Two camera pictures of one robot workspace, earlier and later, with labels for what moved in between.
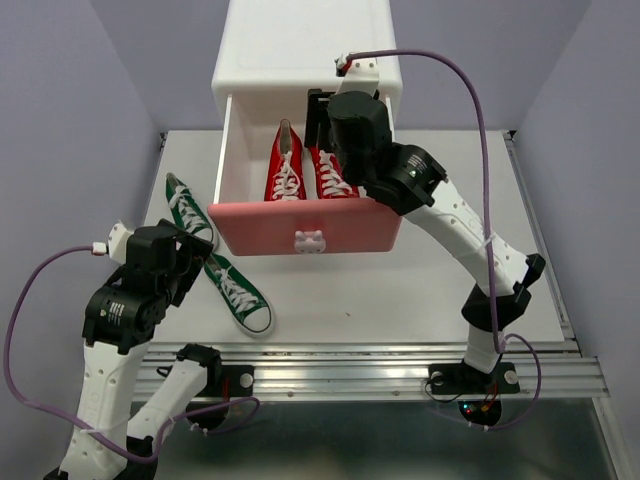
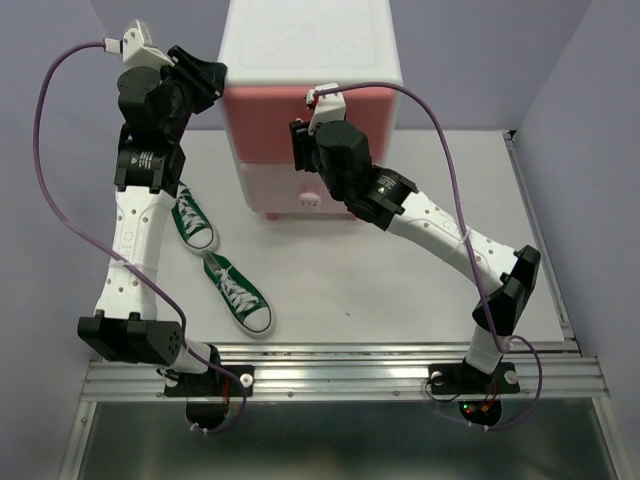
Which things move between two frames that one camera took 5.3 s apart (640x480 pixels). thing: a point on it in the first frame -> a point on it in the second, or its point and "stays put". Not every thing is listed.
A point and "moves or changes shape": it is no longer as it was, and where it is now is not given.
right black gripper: (318, 111) -> (304, 144)
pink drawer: (244, 222) moves or changes shape
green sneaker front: (248, 307) stays put
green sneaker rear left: (187, 212) stays put
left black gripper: (195, 252) -> (207, 78)
